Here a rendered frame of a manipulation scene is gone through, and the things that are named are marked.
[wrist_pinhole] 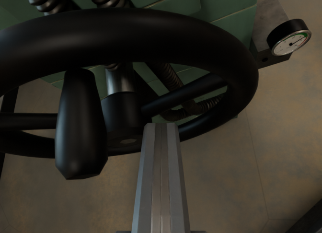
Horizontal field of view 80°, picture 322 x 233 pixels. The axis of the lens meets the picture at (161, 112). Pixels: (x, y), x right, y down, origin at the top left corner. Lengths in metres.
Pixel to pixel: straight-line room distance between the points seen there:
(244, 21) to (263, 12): 0.10
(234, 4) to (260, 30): 0.13
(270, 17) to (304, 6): 0.90
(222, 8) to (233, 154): 0.75
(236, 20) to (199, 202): 0.81
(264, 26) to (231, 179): 0.70
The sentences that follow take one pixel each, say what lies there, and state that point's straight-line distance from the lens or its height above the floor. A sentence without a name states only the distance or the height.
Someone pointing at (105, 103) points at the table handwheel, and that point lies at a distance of 0.21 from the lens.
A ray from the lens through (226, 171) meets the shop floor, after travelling 1.00.
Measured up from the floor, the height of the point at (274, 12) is 0.62.
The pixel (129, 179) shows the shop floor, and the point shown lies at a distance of 1.13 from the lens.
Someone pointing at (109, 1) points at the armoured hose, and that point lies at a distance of 0.18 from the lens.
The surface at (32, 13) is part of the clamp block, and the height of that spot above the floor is 0.91.
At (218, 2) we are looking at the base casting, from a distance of 0.37.
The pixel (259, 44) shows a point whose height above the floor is 0.62.
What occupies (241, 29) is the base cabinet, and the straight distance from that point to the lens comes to 0.44.
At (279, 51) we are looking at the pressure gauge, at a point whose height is 0.65.
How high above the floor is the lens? 1.00
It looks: 65 degrees down
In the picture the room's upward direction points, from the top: 46 degrees counter-clockwise
